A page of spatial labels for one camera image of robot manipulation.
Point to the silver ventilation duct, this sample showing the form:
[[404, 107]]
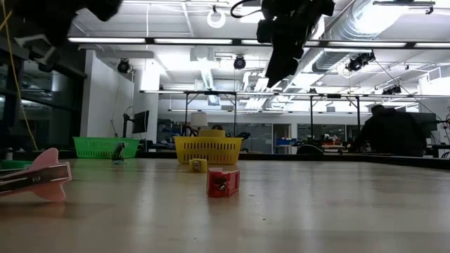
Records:
[[351, 24]]

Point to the black ceiling camera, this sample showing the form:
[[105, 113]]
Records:
[[239, 62], [123, 66], [392, 90], [356, 63]]

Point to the yellow tape roll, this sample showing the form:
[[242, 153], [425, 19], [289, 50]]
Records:
[[212, 133]]

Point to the wall-mounted black monitor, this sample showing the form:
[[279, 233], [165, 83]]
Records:
[[141, 122]]

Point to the white background lamp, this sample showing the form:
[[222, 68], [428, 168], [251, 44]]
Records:
[[198, 119]]

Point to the yellow plastic basket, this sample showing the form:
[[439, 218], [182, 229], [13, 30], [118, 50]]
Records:
[[218, 149]]

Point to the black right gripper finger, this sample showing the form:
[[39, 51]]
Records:
[[288, 61], [270, 77]]

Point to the long ceiling light bar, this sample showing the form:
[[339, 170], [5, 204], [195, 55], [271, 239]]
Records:
[[105, 40]]

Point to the green plastic basket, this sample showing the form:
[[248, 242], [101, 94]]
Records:
[[95, 147]]

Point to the blue storage bin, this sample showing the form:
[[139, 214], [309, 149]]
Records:
[[286, 141]]

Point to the small white cup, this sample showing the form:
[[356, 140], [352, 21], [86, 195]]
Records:
[[9, 154]]

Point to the black extrusion table frame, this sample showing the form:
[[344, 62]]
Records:
[[386, 160]]

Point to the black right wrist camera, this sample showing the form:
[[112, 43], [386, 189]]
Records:
[[264, 31]]

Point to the dark computer monitor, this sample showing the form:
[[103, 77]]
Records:
[[430, 121]]

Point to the yellow mini stapler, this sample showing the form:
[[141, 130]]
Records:
[[198, 166]]

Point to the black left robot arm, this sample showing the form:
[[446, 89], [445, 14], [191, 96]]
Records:
[[52, 14]]

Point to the boxy red mini stapler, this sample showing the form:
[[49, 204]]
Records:
[[230, 182]]

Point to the person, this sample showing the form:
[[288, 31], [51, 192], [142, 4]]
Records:
[[218, 127], [393, 137]]

